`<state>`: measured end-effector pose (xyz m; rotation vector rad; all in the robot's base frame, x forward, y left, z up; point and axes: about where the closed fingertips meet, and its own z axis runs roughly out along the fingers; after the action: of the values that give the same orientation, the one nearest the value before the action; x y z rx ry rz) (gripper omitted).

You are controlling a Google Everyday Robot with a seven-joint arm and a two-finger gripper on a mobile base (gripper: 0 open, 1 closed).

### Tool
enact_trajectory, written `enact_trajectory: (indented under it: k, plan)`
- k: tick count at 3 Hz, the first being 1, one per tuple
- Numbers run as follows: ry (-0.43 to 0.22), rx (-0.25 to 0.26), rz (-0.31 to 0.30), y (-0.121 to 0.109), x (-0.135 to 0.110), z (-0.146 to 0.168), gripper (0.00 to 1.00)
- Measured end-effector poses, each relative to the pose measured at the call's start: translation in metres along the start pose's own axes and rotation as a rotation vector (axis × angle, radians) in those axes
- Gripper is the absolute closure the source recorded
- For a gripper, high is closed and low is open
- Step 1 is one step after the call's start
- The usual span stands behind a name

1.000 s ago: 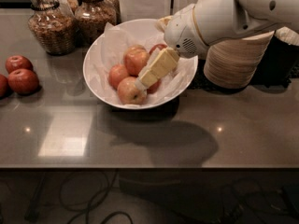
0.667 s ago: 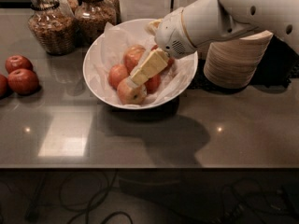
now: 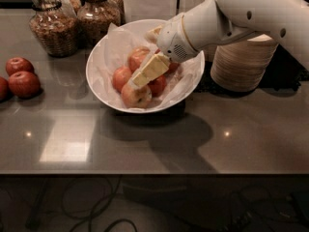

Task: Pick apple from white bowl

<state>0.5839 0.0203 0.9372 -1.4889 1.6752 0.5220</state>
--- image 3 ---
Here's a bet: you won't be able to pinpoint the yellow-red front apple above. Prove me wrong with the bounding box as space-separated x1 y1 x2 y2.
121 83 152 108

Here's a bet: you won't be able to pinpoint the white paper liner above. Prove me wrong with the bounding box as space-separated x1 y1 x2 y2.
92 17 202 111

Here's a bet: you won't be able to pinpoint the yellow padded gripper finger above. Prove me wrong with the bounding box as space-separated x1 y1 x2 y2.
145 25 162 44
128 52 171 89

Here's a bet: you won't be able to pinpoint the red apple on table front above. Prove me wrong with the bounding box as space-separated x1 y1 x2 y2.
8 71 41 99

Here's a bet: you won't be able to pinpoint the glass granola jar right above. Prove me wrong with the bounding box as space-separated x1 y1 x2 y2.
77 0 121 45

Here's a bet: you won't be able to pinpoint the front stack of paper bowls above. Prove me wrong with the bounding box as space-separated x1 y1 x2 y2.
211 35 278 93

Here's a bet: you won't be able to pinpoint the red apple on table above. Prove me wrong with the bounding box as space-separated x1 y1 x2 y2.
6 57 35 76
8 71 41 99

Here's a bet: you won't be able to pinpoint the glass granola jar left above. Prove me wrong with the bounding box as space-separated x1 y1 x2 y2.
29 0 78 57

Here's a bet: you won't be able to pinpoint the back stack of paper bowls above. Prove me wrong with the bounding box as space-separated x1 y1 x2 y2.
204 44 217 62

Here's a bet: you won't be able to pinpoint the red apple left in bowl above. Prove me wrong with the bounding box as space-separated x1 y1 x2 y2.
112 66 132 92

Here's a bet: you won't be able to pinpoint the glass granola jar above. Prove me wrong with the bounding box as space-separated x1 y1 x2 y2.
77 0 121 45
29 0 78 57

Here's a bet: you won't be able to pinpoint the stack of paper bowls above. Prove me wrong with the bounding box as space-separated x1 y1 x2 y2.
211 35 278 93
204 44 217 62

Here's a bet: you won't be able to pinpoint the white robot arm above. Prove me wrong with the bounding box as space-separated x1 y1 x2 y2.
130 0 309 88

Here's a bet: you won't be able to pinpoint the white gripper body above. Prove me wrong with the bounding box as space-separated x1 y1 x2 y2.
156 14 199 63

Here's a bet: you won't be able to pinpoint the red apple on table back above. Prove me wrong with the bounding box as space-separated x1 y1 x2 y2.
6 57 35 76

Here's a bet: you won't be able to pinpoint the white bowl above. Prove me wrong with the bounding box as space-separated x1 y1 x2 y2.
85 18 206 115

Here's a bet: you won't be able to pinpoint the red apple at left edge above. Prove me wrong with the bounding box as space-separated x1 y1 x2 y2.
0 76 9 101

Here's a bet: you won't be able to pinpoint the small red apple right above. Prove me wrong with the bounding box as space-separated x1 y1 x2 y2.
148 75 167 97

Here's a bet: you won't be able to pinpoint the large yellow-red top apple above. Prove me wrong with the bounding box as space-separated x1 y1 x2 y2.
127 46 150 73

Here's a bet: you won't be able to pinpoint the black floor cables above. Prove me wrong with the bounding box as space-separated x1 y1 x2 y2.
0 174 309 232

